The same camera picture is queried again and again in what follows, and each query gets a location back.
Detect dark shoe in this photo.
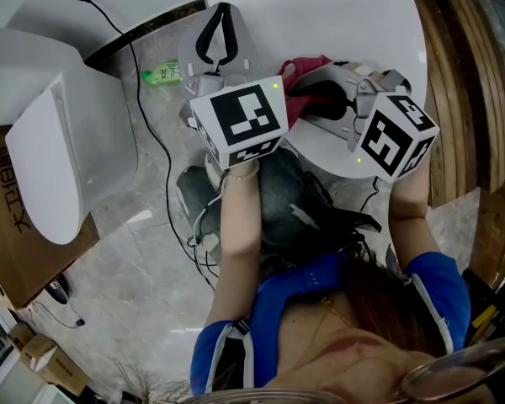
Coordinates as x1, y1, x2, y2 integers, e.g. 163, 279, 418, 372
175, 164, 221, 226

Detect black strap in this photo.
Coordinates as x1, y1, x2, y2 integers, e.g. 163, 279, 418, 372
306, 170, 383, 252

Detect small cardboard box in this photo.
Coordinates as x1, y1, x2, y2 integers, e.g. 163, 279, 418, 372
37, 347, 92, 397
7, 322, 56, 359

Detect blue shirt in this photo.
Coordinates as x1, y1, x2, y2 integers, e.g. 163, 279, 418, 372
190, 251, 472, 397

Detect black device with cable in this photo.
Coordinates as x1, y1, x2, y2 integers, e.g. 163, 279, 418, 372
45, 274, 87, 330

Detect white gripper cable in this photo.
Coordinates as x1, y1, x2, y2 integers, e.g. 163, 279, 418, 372
187, 174, 228, 252

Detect thin wrist bracelet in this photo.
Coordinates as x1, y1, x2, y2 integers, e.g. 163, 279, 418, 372
226, 168, 260, 182

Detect eyeglasses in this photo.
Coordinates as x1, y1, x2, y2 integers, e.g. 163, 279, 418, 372
184, 334, 505, 404

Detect person's left forearm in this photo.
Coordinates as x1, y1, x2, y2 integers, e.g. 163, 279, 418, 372
205, 160, 265, 328

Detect person's right forearm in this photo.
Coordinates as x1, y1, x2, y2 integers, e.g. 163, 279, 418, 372
386, 157, 444, 269

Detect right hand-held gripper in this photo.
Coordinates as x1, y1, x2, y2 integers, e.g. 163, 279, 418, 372
286, 62, 441, 181

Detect person's jeans legs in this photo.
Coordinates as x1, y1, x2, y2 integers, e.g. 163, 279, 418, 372
201, 147, 363, 268

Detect large brown cardboard box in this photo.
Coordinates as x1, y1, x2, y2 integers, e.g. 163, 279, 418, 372
0, 124, 101, 310

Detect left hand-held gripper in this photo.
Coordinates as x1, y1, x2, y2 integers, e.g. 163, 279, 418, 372
178, 3, 290, 171

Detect curved wooden furniture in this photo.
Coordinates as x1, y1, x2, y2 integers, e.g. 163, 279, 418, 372
414, 0, 505, 288

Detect red cloth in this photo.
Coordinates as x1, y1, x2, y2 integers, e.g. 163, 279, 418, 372
277, 55, 350, 130

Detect green plastic bottle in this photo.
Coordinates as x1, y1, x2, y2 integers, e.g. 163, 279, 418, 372
141, 60, 183, 87

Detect gold necklace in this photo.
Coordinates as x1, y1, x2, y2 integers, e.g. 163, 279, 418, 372
311, 295, 365, 332

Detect white toilet lid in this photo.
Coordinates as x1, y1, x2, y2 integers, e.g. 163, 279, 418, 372
4, 72, 94, 246

